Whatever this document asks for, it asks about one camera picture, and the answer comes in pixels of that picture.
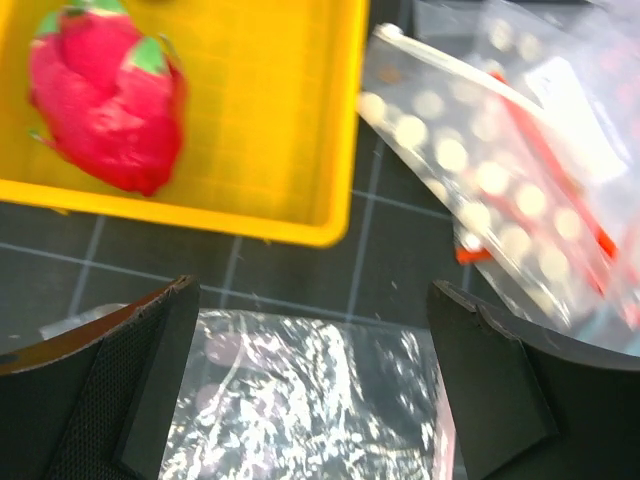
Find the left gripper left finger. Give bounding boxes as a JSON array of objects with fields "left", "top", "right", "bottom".
[{"left": 1, "top": 276, "right": 200, "bottom": 479}]

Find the black grid mat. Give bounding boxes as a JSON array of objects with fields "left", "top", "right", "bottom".
[{"left": 1, "top": 1, "right": 497, "bottom": 351}]

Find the orange zipper clear bag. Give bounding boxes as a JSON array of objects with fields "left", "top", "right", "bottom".
[{"left": 451, "top": 79, "right": 615, "bottom": 309}]

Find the pink zipper polka dot bag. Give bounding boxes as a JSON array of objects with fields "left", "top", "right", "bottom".
[{"left": 37, "top": 302, "right": 469, "bottom": 480}]

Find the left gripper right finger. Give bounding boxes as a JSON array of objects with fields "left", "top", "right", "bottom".
[{"left": 426, "top": 280, "right": 639, "bottom": 479}]

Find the white polka dot bag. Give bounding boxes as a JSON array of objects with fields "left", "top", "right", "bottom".
[{"left": 358, "top": 19, "right": 639, "bottom": 355}]

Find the red dragon fruit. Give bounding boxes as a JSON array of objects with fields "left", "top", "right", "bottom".
[{"left": 29, "top": 1, "right": 187, "bottom": 196}]

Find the yellow plastic bin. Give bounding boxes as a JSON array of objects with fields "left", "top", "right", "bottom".
[{"left": 1, "top": 1, "right": 369, "bottom": 247}]

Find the red dotted clear bag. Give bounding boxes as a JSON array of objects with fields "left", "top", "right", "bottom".
[{"left": 414, "top": 0, "right": 640, "bottom": 151}]

